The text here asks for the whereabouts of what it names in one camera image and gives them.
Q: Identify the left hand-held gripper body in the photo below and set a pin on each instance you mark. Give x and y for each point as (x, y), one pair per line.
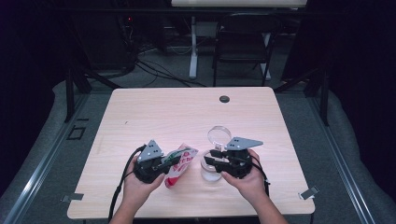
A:
(149, 171)

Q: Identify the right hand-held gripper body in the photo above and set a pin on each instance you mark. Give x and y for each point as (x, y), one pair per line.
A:
(238, 165)

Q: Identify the clear jar with beige rim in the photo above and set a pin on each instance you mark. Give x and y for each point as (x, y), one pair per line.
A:
(210, 175)

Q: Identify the pink white plastic bag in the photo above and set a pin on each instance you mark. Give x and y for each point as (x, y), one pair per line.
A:
(180, 169)

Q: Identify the clear round hinged lid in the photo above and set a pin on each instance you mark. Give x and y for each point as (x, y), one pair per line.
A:
(219, 135)

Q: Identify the person's left hand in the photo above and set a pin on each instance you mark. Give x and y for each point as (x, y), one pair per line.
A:
(137, 189)

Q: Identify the person's right hand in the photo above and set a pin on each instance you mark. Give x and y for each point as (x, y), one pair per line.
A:
(253, 186)

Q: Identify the grey tape piece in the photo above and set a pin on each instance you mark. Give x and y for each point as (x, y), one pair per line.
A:
(73, 197)
(308, 193)

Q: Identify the short black floor tape strip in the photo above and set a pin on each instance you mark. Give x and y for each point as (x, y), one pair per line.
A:
(82, 119)

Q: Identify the white table leg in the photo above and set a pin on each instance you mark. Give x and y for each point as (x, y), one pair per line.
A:
(266, 68)
(193, 59)

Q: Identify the black metal stand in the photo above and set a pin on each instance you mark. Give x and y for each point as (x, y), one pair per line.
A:
(324, 102)
(69, 99)

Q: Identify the black folding chair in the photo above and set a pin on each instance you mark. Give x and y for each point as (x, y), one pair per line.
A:
(246, 25)

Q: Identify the metal floor rail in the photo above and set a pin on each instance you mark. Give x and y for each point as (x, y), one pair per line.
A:
(342, 161)
(40, 161)

